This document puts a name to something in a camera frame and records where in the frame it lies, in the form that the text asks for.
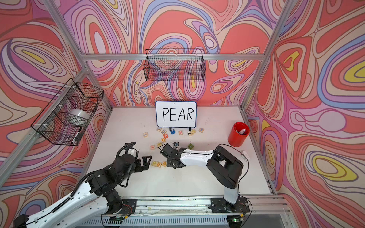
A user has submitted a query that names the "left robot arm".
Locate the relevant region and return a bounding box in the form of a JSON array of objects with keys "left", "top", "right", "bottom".
[{"left": 13, "top": 142, "right": 152, "bottom": 228}]

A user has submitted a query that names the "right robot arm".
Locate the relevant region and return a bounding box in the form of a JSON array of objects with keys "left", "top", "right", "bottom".
[{"left": 160, "top": 144, "right": 250, "bottom": 214}]

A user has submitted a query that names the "whiteboard with PEAR text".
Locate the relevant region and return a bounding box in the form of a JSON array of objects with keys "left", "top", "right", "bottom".
[{"left": 155, "top": 101, "right": 197, "bottom": 128}]

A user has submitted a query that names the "white tape roll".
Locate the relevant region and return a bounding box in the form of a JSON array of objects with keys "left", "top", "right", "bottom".
[{"left": 67, "top": 109, "right": 90, "bottom": 127}]

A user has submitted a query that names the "red cup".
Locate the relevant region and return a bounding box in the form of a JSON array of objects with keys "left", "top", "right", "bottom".
[{"left": 228, "top": 122, "right": 250, "bottom": 147}]

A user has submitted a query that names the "white eraser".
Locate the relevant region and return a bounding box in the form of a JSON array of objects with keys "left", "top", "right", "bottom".
[{"left": 242, "top": 151, "right": 250, "bottom": 161}]

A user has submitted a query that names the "marker in red cup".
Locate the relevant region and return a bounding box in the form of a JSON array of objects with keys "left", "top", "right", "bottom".
[{"left": 238, "top": 129, "right": 246, "bottom": 135}]

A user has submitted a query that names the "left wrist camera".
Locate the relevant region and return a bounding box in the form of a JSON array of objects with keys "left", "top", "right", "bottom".
[{"left": 125, "top": 148, "right": 137, "bottom": 157}]

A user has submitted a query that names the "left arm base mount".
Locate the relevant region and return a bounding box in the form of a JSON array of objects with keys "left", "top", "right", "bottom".
[{"left": 106, "top": 199, "right": 137, "bottom": 215}]

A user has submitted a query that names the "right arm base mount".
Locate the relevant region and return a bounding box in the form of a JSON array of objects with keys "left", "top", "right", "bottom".
[{"left": 208, "top": 197, "right": 250, "bottom": 214}]

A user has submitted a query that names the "left black wire basket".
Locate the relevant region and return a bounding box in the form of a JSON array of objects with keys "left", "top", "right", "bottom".
[{"left": 31, "top": 79, "right": 104, "bottom": 146}]

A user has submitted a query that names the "black wire basket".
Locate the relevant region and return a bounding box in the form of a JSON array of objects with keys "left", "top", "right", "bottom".
[
  {"left": 143, "top": 48, "right": 206, "bottom": 82},
  {"left": 31, "top": 79, "right": 104, "bottom": 146}
]

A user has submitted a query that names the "back black wire basket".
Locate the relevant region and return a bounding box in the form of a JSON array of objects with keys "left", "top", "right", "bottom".
[{"left": 143, "top": 48, "right": 206, "bottom": 82}]

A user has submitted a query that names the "aluminium front rail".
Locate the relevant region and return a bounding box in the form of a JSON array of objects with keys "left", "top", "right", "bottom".
[{"left": 56, "top": 195, "right": 291, "bottom": 220}]

